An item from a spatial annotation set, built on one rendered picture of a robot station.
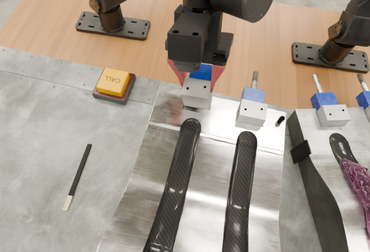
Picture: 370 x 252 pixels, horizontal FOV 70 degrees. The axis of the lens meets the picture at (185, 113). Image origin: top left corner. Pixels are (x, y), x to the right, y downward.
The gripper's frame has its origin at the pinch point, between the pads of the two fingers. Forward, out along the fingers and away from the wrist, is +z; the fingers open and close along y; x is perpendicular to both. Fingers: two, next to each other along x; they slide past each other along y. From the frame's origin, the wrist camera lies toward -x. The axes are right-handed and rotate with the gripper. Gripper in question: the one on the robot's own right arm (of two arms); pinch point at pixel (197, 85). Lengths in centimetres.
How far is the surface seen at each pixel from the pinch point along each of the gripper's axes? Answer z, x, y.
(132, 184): 11.3, -16.1, -7.5
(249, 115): 4.6, -0.6, 10.2
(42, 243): 22.1, -25.5, -22.5
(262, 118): 4.8, -0.5, 12.6
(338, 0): 39, 196, 70
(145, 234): 11.2, -23.6, -2.3
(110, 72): 6.0, 8.0, -22.5
